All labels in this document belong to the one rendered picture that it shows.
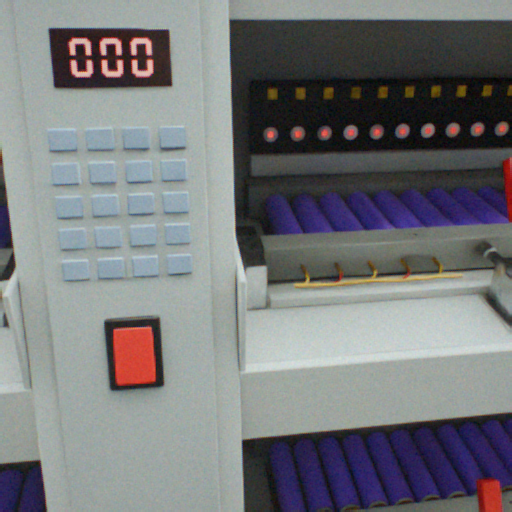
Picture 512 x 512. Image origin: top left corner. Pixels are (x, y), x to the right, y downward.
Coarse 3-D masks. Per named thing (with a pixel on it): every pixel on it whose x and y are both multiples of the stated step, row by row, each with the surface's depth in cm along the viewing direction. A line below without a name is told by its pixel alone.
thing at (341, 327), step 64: (256, 128) 41; (320, 128) 41; (384, 128) 42; (448, 128) 43; (256, 192) 40; (320, 192) 41; (384, 192) 41; (448, 192) 43; (256, 256) 30; (320, 256) 33; (384, 256) 33; (448, 256) 34; (256, 320) 30; (320, 320) 30; (384, 320) 30; (448, 320) 30; (256, 384) 27; (320, 384) 27; (384, 384) 28; (448, 384) 29
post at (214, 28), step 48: (0, 0) 21; (0, 48) 22; (0, 96) 22; (0, 144) 22; (48, 336) 24; (48, 384) 25; (48, 432) 26; (240, 432) 27; (48, 480) 26; (240, 480) 28
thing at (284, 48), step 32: (256, 32) 42; (288, 32) 42; (320, 32) 42; (352, 32) 43; (384, 32) 43; (416, 32) 44; (448, 32) 44; (480, 32) 44; (256, 64) 42; (288, 64) 43; (320, 64) 43; (352, 64) 43; (384, 64) 44; (416, 64) 44; (448, 64) 44; (480, 64) 45
